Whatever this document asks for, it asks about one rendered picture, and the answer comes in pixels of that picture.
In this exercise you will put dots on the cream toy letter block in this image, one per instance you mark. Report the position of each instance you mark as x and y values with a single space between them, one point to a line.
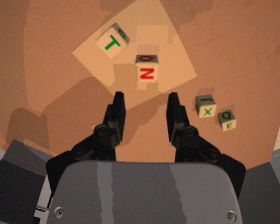
147 67
113 41
205 106
226 120

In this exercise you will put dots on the light tan flat mat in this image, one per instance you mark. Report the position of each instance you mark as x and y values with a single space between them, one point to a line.
151 32

